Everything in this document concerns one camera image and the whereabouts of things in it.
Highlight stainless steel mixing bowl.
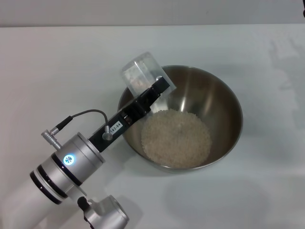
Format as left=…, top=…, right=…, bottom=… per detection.
left=117, top=64, right=244, bottom=174

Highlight grey left gripper cable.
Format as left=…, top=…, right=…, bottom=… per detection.
left=40, top=108, right=114, bottom=150

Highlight clear plastic cup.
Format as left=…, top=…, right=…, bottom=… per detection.
left=120, top=51, right=177, bottom=101

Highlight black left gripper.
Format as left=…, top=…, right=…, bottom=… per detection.
left=89, top=75, right=172, bottom=154

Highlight white rice grains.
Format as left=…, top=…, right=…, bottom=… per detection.
left=141, top=109, right=213, bottom=168

